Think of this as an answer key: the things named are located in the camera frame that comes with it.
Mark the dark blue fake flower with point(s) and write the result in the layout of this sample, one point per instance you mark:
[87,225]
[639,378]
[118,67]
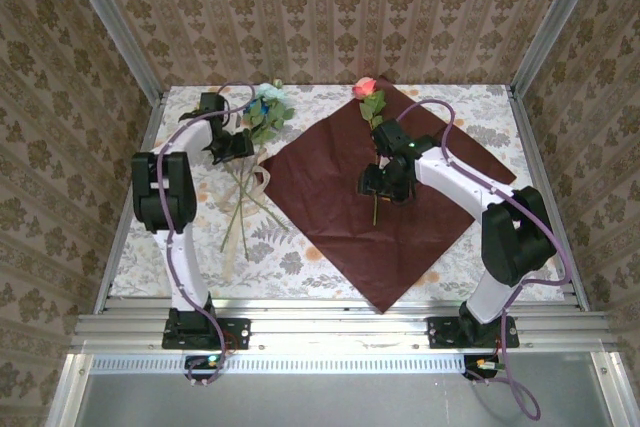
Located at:
[257,107]

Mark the red wrapping paper sheet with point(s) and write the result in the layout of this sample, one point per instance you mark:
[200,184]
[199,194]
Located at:
[325,207]

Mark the light blue fake flower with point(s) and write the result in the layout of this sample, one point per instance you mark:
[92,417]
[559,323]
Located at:
[270,92]

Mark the peach fake flower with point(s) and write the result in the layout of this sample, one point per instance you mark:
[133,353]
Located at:
[272,216]

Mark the beige ribbon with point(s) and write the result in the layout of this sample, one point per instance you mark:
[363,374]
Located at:
[229,269]

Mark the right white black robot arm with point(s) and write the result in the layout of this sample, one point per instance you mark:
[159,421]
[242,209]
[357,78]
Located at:
[520,237]

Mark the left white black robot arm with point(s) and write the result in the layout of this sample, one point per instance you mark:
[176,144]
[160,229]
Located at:
[162,192]

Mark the floral tablecloth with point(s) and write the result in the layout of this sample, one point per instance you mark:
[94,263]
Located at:
[310,277]

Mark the small black connector board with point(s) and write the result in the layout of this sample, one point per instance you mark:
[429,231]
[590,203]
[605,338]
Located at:
[200,362]
[472,364]

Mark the grey metal panel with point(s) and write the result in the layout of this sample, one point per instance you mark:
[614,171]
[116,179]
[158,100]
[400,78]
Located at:
[340,402]

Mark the aluminium table side rail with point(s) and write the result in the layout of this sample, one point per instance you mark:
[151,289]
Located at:
[521,122]
[150,127]

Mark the aluminium table edge rail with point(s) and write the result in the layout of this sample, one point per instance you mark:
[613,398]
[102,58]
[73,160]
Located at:
[300,306]

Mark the aluminium mounting rail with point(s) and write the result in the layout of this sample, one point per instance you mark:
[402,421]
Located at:
[340,332]

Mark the aluminium frame post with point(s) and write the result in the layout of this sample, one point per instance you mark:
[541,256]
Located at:
[122,32]
[555,22]

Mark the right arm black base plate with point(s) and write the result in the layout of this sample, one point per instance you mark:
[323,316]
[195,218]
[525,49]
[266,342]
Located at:
[437,334]

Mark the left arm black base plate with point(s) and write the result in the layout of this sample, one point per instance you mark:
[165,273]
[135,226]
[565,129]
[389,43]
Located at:
[240,334]

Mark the aluminium lower frame bar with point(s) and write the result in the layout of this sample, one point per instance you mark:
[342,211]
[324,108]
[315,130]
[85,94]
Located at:
[67,392]
[612,392]

